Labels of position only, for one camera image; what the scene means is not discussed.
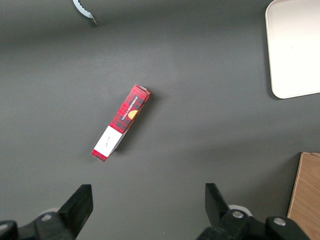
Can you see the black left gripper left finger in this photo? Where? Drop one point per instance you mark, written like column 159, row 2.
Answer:
column 72, row 212

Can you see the white rectangular tray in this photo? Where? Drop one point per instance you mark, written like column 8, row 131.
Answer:
column 295, row 47

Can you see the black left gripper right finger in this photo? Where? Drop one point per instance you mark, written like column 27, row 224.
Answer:
column 220, row 217

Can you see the pale blue serrated-edge object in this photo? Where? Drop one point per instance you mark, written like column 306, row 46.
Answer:
column 83, row 11

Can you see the red plaid shortbread box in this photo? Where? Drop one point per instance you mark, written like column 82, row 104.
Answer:
column 125, row 117

